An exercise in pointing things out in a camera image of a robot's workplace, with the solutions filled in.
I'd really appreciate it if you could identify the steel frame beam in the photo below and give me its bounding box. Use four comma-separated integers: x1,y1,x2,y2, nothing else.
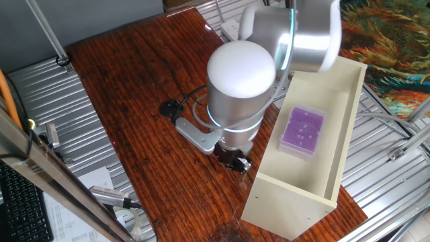
0,97,135,242

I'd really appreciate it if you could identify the colourful painted cloth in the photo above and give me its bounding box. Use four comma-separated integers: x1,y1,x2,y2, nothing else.
339,0,430,120

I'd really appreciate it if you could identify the printed paper sheet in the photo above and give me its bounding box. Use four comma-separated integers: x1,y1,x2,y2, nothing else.
42,166,142,242

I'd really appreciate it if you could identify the black cable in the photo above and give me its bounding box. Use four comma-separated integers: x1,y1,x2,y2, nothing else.
129,200,159,242
171,84,209,124

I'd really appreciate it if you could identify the wood-grain table board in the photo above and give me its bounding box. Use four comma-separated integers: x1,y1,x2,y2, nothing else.
65,6,369,242

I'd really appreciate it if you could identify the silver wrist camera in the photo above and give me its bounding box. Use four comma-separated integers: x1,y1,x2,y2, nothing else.
174,116,223,155

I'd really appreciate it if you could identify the silver exterior camera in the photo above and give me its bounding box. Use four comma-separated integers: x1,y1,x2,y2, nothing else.
88,186,132,209

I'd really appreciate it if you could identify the purple pipette tip box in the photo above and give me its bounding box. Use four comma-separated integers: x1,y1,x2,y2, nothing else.
277,103,329,161

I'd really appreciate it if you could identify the orange pipe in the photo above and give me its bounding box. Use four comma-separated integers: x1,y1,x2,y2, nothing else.
0,69,23,130

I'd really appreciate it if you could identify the black keyboard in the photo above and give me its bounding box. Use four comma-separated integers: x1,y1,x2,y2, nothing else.
0,161,54,242

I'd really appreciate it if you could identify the white power strip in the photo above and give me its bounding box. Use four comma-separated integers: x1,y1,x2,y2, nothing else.
214,0,242,43

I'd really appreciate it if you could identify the aluminium frame post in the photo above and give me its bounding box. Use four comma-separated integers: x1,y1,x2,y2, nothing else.
25,0,75,74

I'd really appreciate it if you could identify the clear packing tape roll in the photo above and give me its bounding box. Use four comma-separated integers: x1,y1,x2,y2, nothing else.
112,206,144,238

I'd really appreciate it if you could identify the cream wooden shelf box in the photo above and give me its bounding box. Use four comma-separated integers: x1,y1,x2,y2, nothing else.
240,55,368,241

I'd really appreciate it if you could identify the aluminium strut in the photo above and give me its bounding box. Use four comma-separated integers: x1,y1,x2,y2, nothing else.
404,97,430,124
388,124,430,162

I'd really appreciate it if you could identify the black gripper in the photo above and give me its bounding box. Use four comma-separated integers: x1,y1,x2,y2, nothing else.
214,147,253,175

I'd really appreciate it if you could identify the black round cable plug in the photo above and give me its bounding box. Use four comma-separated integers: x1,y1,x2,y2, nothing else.
159,99,185,118

